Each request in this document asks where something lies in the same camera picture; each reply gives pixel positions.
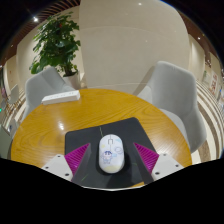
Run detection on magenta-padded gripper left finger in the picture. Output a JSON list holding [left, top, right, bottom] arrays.
[[41, 142, 92, 186]]

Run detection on black mouse pad green lines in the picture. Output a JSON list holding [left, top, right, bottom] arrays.
[[64, 116, 160, 190]]

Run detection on grey shell chair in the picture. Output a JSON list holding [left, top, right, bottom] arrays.
[[24, 66, 76, 120], [137, 60, 208, 155]]

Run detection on grey green lounge chair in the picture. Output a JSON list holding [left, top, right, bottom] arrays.
[[0, 124, 13, 160]]

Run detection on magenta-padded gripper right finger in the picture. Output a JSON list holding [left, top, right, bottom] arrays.
[[132, 142, 184, 186]]

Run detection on green potted plant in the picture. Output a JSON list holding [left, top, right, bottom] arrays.
[[29, 13, 82, 90]]

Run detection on white printed computer mouse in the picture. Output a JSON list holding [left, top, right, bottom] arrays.
[[97, 133, 126, 175]]

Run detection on red white standing sign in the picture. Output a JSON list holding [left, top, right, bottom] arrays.
[[209, 73, 220, 98]]

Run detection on small white chair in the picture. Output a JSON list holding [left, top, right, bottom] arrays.
[[6, 83, 20, 108]]

